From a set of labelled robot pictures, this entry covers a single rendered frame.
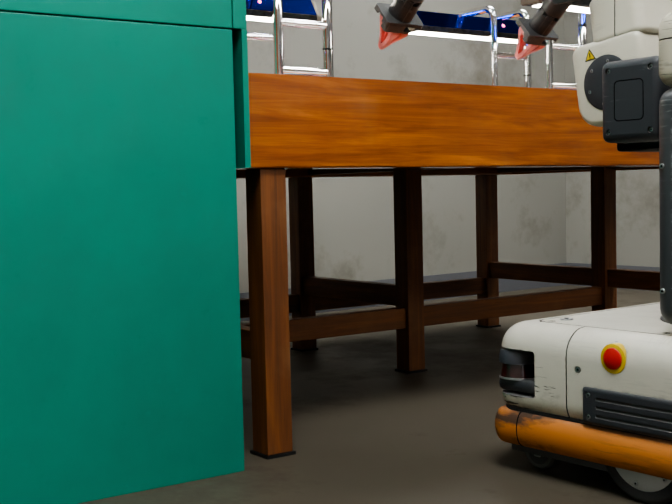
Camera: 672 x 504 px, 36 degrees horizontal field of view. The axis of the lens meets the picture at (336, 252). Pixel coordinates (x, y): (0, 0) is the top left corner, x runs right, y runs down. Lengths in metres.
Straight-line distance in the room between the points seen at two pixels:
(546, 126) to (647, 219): 2.93
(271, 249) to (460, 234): 3.14
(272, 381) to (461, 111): 0.75
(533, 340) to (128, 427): 0.75
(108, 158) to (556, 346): 0.86
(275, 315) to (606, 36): 0.83
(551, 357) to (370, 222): 2.94
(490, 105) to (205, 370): 0.93
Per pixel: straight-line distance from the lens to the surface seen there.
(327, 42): 2.76
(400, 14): 2.34
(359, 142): 2.20
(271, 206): 2.08
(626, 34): 2.05
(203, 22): 1.99
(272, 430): 2.13
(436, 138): 2.33
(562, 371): 1.90
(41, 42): 1.85
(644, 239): 5.47
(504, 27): 3.71
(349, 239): 4.70
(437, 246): 5.07
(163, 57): 1.94
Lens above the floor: 0.53
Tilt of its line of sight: 3 degrees down
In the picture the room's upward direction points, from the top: 1 degrees counter-clockwise
